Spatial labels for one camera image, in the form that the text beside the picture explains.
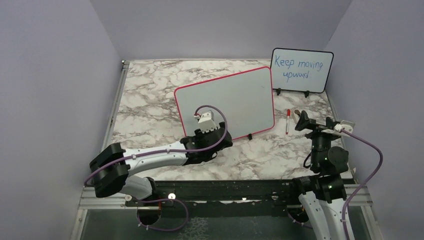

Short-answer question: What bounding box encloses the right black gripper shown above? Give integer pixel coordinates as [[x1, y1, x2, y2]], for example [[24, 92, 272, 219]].
[[295, 109, 340, 169]]

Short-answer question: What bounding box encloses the red white marker pen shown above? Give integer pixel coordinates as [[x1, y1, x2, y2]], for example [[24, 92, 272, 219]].
[[285, 109, 291, 135]]

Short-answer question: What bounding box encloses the red framed whiteboard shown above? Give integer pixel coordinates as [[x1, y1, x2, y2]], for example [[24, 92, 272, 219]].
[[174, 66, 276, 140]]

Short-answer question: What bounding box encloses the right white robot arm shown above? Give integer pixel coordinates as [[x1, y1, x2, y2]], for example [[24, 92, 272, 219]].
[[288, 110, 355, 240]]

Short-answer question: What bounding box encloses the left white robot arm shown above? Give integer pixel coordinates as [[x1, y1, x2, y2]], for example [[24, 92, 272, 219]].
[[88, 127, 233, 206]]

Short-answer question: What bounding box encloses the black framed whiteboard with writing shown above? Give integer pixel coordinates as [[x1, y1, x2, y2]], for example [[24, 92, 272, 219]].
[[270, 47, 334, 93]]

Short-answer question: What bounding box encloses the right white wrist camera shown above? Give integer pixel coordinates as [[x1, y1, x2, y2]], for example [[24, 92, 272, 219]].
[[333, 120, 355, 134]]

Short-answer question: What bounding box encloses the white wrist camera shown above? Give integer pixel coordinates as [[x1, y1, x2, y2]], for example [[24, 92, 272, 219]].
[[333, 120, 355, 134], [197, 110, 218, 134]]

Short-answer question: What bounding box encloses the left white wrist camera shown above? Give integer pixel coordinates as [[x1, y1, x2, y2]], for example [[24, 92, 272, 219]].
[[197, 110, 218, 134]]

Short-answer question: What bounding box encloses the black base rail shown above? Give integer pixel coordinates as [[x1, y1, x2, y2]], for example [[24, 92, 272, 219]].
[[125, 179, 303, 218]]

